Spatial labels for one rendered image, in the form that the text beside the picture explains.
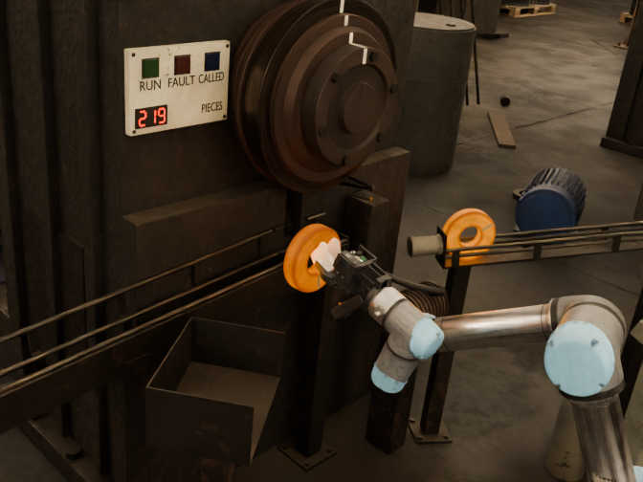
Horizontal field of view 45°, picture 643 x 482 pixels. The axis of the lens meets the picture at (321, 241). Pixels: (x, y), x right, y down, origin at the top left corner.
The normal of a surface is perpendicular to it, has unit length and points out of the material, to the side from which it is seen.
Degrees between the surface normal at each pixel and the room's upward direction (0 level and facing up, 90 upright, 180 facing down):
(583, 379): 84
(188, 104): 90
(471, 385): 0
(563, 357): 84
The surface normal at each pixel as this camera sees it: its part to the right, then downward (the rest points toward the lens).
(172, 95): 0.71, 0.36
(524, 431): 0.09, -0.90
